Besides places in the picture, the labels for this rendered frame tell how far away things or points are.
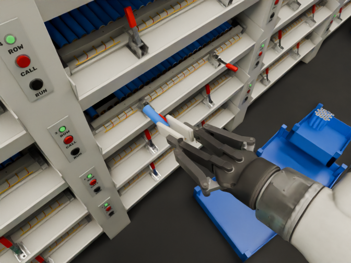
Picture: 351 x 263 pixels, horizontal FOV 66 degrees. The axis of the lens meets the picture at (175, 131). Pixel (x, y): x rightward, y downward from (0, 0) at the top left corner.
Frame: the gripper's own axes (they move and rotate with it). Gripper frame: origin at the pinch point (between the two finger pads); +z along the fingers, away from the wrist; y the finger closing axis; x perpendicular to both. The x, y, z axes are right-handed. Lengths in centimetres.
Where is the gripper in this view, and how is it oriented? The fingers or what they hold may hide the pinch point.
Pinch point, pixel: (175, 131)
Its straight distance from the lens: 51.9
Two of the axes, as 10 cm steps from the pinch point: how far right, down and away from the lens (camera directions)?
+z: -6.8, -4.3, 5.9
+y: -7.1, 5.7, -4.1
